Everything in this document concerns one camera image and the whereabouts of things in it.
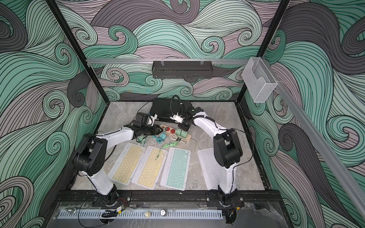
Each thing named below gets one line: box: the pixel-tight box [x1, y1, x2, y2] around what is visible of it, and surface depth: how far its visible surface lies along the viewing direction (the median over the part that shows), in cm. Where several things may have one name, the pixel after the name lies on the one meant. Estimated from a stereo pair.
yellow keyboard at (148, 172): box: [131, 145, 169, 190], surface depth 85 cm
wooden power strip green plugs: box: [159, 123, 193, 140], surface depth 99 cm
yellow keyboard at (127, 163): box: [107, 142, 147, 186], surface depth 87 cm
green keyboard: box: [160, 147, 192, 191], surface depth 85 cm
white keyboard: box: [197, 147, 222, 190], surface depth 85 cm
